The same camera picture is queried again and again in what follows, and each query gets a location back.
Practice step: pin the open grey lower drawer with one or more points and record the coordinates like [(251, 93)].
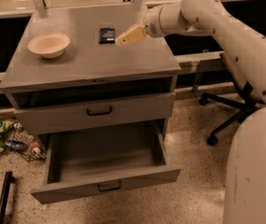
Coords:
[(102, 160)]

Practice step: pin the beige paper bowl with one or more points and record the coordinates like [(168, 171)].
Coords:
[(50, 45)]

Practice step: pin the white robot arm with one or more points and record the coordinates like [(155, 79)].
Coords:
[(245, 189)]

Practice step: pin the grey drawer cabinet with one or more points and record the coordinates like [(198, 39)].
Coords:
[(87, 70)]

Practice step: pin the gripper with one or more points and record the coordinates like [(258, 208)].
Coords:
[(151, 24)]

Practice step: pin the dark blue rxbar packet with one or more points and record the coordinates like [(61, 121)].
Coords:
[(107, 36)]

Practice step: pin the red white bottle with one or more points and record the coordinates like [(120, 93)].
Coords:
[(34, 149)]

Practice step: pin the black metal stand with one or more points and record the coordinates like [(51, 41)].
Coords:
[(8, 180)]

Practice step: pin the blue can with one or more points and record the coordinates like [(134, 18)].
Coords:
[(15, 145)]

